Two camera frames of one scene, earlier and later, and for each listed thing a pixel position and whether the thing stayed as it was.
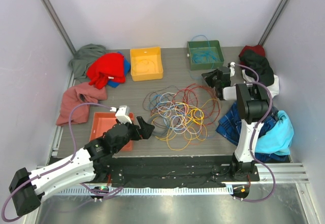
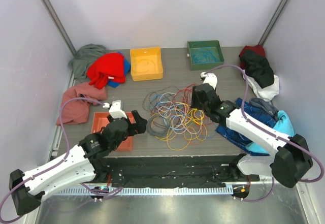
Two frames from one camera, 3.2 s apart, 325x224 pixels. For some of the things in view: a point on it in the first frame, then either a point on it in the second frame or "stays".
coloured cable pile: (180, 118) stays
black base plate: (170, 171) stays
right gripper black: (207, 76) to (195, 103)
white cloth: (273, 89) stays
